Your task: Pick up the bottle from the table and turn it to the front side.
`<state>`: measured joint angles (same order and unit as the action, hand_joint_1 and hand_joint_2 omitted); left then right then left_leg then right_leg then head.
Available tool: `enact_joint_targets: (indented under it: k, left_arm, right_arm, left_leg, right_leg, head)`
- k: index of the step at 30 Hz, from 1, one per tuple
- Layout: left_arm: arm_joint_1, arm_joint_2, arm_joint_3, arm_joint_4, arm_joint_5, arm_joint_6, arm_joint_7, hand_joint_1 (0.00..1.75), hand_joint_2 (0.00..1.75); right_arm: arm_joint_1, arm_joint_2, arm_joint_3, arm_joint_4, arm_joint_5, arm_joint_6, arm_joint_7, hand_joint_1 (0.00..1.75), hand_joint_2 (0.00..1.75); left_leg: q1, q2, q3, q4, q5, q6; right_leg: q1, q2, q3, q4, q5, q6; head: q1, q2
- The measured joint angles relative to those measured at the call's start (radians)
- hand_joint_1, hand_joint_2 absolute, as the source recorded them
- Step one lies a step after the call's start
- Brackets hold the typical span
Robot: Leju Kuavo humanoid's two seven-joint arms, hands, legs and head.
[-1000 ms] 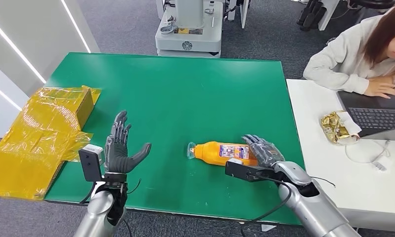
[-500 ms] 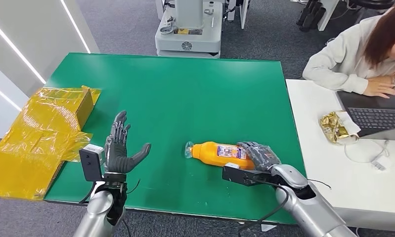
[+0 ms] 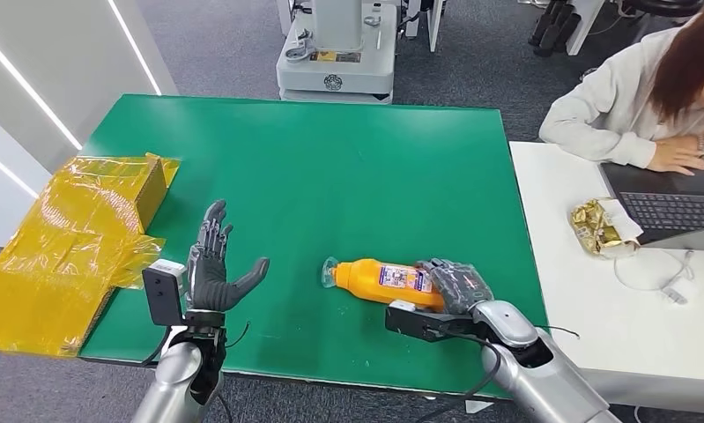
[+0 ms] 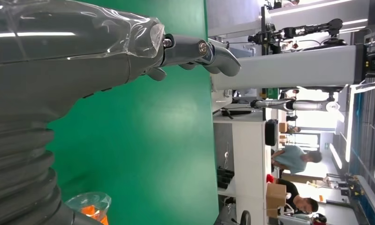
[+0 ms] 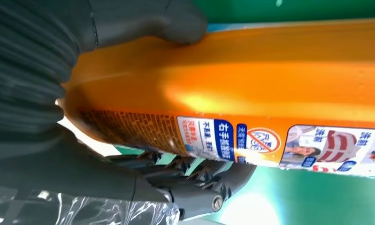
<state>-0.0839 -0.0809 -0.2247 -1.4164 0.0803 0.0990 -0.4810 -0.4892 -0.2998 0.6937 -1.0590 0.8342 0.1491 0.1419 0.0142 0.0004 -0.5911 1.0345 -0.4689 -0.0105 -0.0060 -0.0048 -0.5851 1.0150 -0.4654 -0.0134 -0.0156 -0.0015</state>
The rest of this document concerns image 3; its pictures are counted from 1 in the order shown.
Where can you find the person's hand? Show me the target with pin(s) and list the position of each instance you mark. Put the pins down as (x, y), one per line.
(675, 155)

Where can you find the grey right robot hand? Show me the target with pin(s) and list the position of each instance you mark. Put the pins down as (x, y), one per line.
(459, 286)

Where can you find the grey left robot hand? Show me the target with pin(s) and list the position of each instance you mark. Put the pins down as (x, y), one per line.
(208, 280)

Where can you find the orange plastic bottle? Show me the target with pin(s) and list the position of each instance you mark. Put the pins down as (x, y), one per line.
(363, 280)

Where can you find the white robot base with column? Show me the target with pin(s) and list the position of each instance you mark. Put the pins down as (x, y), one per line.
(334, 76)

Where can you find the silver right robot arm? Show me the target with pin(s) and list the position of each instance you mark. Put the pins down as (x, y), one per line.
(538, 373)

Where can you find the dark laptop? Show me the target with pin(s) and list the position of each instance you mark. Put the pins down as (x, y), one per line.
(667, 210)

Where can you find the person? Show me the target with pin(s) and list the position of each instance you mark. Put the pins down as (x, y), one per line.
(608, 111)

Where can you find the gold foil snack wrapper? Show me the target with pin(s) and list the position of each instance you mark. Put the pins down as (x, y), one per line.
(597, 227)

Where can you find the white side desk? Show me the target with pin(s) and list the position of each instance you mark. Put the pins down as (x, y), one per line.
(591, 327)

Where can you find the yellow film wrapped cardboard box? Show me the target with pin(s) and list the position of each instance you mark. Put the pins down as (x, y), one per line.
(65, 245)

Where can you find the black office chair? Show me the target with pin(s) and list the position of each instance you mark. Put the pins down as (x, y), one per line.
(664, 7)

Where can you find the white cabinet desk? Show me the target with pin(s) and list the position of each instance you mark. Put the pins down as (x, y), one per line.
(582, 23)

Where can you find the white panel leg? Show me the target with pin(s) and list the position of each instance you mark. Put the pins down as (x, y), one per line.
(435, 23)

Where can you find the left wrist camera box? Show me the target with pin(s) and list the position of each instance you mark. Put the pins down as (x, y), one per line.
(162, 292)

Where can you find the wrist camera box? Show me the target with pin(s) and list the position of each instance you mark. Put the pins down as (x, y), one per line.
(421, 324)
(162, 292)

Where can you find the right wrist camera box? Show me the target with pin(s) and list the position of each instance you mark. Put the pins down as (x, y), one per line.
(421, 324)

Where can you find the white wall light strip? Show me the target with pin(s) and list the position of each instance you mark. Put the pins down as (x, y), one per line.
(7, 170)
(30, 87)
(134, 46)

